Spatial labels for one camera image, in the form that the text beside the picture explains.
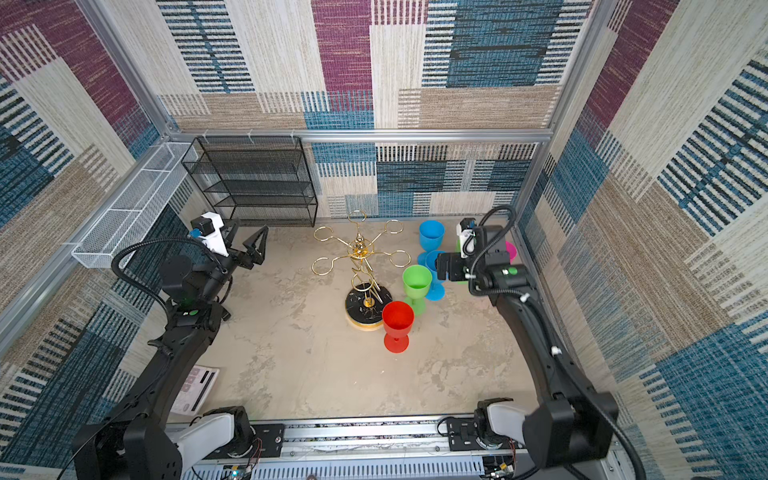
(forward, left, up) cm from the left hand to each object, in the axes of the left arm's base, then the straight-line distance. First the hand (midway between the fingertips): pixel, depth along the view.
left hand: (251, 220), depth 70 cm
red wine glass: (-13, -34, -25) cm, 44 cm away
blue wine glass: (+15, -46, -22) cm, 53 cm away
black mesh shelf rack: (+39, +14, -18) cm, 45 cm away
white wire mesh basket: (+30, +48, -17) cm, 59 cm away
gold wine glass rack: (-3, -26, -34) cm, 43 cm away
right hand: (-4, -49, -14) cm, 51 cm away
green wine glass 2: (+9, -53, -21) cm, 58 cm away
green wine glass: (-1, -40, -24) cm, 47 cm away
